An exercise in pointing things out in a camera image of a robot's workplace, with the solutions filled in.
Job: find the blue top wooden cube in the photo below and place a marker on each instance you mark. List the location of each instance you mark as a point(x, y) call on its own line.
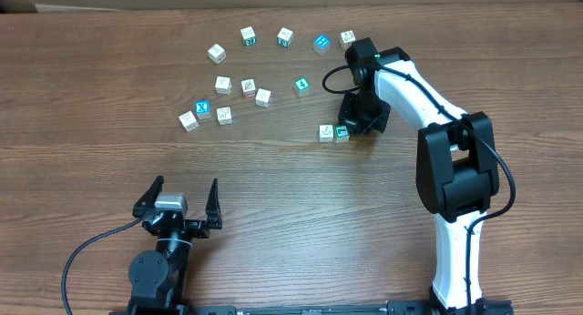
point(321, 44)

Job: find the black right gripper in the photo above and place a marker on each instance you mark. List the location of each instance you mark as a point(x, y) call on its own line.
point(349, 117)

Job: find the wooden cube globe drawing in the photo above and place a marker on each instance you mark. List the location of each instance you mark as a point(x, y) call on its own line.
point(223, 85)

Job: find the wooden cube fish drawing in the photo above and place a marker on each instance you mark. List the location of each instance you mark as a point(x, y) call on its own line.
point(188, 121)

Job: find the wooden cube letter I side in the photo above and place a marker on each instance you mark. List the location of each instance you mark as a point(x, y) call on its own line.
point(224, 115)

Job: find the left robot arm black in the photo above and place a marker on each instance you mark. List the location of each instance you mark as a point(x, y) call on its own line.
point(158, 276)

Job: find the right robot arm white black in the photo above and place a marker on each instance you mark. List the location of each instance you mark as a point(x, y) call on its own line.
point(456, 169)

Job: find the wooden cube yellow side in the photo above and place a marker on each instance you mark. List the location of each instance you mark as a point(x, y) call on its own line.
point(346, 39)

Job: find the green number seven cube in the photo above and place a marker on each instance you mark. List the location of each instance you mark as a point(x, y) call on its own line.
point(342, 134)

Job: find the green number four cube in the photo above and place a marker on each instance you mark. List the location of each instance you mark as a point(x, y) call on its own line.
point(302, 87)

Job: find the wooden cube with hook drawing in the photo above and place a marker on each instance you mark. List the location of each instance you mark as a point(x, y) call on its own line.
point(326, 133)

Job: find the wooden cube green letter side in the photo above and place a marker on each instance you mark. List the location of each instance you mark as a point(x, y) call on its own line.
point(248, 36)

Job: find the wooden cube red Y side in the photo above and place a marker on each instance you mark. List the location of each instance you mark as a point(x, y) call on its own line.
point(248, 88)

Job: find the plain wooden cube far left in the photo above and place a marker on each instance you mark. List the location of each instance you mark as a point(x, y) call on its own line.
point(217, 53)

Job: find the wooden cube ice cream drawing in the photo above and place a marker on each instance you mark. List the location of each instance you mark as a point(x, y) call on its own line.
point(263, 97)

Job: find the blue letter X cube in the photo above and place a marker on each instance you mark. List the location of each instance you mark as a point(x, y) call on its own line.
point(202, 109)

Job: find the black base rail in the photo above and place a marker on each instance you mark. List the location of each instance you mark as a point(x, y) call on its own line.
point(407, 307)

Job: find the wooden cube green J side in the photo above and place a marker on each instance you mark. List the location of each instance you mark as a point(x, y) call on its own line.
point(285, 37)

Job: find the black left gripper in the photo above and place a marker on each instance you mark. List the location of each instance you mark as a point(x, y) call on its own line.
point(212, 214)

